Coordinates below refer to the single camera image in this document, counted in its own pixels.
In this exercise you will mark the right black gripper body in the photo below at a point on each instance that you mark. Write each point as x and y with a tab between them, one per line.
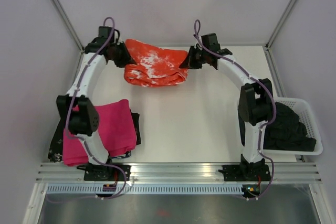
198	57

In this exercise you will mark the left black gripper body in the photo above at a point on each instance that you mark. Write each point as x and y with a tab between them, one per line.
121	57

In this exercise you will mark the orange white-speckled trousers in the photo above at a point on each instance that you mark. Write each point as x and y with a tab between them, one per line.
154	66

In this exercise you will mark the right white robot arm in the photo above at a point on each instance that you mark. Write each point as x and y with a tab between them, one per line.
256	104

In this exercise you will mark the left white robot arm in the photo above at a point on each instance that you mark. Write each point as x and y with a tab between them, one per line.
95	133

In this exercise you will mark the folded magenta trousers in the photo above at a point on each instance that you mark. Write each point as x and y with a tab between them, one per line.
118	112

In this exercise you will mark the folded black patterned trousers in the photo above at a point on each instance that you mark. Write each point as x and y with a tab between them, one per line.
55	150

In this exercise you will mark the white plastic basket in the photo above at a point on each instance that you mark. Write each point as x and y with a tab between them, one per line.
301	108

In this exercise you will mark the black clothes in basket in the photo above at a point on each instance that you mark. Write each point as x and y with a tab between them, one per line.
287	133

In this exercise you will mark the left aluminium frame post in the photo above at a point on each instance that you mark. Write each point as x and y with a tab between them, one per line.
67	23

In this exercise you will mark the aluminium frame post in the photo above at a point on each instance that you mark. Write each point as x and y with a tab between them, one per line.
67	23
284	16

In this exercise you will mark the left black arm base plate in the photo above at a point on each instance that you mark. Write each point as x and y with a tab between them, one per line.
97	173

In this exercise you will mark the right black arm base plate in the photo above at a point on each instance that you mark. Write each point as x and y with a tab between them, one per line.
236	173

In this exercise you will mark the right aluminium frame post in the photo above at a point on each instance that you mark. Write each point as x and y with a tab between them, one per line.
284	16

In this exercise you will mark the aluminium mounting rail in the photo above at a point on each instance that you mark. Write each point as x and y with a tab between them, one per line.
181	173

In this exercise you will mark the white slotted cable duct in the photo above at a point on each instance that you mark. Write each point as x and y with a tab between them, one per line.
155	189

